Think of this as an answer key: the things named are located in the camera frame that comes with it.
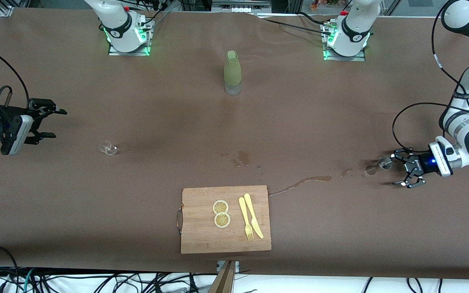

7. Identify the upright frame post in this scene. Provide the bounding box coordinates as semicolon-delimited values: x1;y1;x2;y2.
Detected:
208;260;237;293

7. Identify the long black table cable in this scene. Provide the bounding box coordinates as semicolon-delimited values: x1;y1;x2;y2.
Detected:
257;15;333;37

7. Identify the yellow plastic knife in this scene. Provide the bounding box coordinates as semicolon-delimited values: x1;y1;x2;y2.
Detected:
244;193;264;239

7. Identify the wooden cutting board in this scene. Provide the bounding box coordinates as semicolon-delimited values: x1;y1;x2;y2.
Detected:
176;185;272;255

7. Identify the clear glass measuring cup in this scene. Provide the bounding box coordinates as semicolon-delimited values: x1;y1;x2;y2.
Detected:
98;140;119;156

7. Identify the scattered liquid puddle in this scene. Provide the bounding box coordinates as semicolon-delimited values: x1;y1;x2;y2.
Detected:
217;151;262;171

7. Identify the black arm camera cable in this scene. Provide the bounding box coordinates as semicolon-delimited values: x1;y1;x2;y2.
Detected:
0;47;31;118
392;0;469;153

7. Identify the short black table cable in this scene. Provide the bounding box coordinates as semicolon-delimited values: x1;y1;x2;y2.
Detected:
298;11;327;26

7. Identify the green sleeved glass bottle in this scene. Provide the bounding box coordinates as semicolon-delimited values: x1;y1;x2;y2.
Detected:
224;50;242;96

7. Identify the grey power strip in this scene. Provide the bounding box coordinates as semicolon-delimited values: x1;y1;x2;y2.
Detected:
212;0;272;13

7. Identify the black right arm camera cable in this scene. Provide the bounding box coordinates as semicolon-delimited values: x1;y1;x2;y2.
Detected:
0;47;31;118

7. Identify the yellow plastic fork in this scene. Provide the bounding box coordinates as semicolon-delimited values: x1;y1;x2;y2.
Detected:
239;197;254;241

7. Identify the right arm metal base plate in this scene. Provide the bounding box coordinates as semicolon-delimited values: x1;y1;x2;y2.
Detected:
107;16;152;57

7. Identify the steel hourglass jigger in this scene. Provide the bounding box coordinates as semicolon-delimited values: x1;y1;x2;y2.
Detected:
366;157;394;176

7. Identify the teal floor cable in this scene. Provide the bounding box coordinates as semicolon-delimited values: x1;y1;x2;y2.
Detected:
22;268;35;293

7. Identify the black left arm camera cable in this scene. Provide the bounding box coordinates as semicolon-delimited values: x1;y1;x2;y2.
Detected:
392;0;469;153

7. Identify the long liquid streak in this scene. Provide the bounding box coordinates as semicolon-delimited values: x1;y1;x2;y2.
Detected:
269;175;333;198

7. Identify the metal post bracket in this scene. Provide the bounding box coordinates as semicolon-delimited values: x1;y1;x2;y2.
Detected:
217;260;240;273

